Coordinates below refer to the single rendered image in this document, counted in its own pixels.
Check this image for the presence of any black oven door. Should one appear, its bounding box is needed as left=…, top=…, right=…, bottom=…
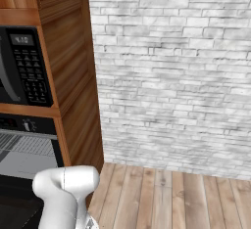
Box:
left=0, top=173, right=45, bottom=229

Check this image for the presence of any black microwave oven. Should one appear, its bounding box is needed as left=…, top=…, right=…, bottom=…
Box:
left=0, top=24, right=55, bottom=109

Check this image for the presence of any wooden appliance cabinet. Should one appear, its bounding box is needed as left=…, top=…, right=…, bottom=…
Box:
left=0, top=0, right=105, bottom=207

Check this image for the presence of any wire oven rack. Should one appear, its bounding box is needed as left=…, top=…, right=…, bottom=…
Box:
left=0, top=132, right=57, bottom=158

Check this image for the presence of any black built-in oven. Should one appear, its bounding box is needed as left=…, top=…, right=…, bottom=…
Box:
left=0, top=114, right=66, bottom=180

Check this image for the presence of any grey microwave door handle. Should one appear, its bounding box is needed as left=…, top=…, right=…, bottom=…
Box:
left=0, top=35, right=22, bottom=103

